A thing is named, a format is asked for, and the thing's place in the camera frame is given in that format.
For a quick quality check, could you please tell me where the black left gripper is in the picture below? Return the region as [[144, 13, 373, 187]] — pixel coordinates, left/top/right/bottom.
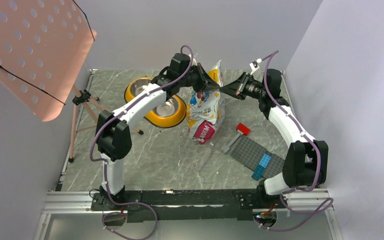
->
[[179, 63, 220, 94]]

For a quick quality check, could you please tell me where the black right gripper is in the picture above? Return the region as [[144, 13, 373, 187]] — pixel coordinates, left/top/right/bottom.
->
[[219, 72, 267, 101]]

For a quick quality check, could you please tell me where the cat food bag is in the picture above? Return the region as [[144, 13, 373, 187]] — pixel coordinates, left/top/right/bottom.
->
[[185, 59, 227, 145]]

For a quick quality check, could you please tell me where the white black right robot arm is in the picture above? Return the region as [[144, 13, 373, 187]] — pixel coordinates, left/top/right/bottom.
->
[[220, 68, 329, 208]]

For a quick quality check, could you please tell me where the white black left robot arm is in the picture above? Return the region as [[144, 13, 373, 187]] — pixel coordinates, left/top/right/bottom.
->
[[92, 53, 220, 210]]

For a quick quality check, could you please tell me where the yellow double pet bowl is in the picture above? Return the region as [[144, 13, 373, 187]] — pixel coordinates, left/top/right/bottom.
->
[[124, 76, 187, 129]]

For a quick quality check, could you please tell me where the grey lego baseplate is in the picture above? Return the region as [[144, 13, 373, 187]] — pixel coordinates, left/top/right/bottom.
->
[[229, 136, 285, 181]]

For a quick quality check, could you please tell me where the blue lego brick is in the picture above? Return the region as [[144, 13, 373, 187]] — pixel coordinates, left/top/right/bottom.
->
[[251, 154, 271, 181]]

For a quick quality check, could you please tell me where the pink perforated music stand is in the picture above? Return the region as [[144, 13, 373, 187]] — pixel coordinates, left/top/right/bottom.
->
[[0, 0, 145, 163]]

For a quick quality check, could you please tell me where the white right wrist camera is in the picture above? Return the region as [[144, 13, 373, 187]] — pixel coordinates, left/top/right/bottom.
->
[[249, 58, 262, 77]]

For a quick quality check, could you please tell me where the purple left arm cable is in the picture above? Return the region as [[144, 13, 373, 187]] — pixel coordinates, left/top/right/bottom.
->
[[89, 44, 195, 240]]

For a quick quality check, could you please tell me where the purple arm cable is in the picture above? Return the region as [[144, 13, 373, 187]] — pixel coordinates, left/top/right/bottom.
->
[[89, 44, 195, 240], [253, 50, 335, 232]]

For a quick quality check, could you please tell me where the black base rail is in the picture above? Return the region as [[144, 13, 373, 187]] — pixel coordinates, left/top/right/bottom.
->
[[90, 187, 285, 223]]

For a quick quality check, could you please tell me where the aluminium frame rail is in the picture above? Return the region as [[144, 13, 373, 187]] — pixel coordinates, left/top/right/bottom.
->
[[40, 188, 330, 223]]

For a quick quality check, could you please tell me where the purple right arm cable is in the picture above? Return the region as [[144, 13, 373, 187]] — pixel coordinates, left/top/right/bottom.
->
[[253, 50, 335, 232]]

